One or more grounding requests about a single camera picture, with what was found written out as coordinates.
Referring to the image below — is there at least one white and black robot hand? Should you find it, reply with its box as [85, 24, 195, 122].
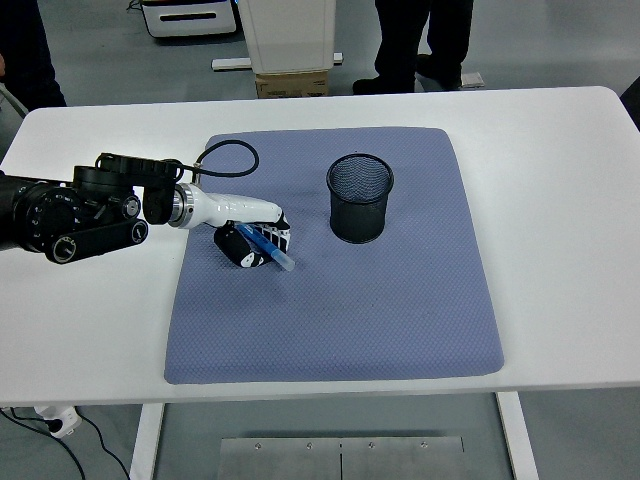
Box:
[188, 185, 294, 271]

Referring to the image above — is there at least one blue marker with clear cap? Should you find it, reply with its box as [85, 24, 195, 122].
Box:
[235, 223, 297, 273]

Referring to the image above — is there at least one black mesh pen holder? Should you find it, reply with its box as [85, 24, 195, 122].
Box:
[326, 152, 395, 244]

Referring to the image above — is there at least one brown cardboard box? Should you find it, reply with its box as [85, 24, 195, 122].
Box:
[255, 69, 331, 100]

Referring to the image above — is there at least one blue-grey textured mat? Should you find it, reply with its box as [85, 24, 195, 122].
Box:
[163, 126, 506, 385]

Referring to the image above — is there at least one white appliance with black slot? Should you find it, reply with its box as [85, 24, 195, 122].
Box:
[139, 0, 240, 39]

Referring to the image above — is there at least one person in black shoes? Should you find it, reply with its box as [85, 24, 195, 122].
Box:
[352, 0, 475, 95]

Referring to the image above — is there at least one white table leg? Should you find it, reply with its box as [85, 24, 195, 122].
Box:
[128, 402, 166, 480]
[495, 392, 540, 480]

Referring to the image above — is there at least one grey metal plate with screws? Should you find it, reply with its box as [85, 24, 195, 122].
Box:
[219, 436, 465, 480]

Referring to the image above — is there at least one person beside grey rod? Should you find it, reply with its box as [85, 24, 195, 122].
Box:
[0, 0, 68, 110]

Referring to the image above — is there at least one white power strip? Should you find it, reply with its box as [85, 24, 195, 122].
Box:
[33, 403, 83, 440]

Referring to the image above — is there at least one white pedestal with base bar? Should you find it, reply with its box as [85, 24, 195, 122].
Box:
[212, 0, 345, 75]

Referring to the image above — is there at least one black floor cable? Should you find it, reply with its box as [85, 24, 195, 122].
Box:
[0, 407, 131, 480]

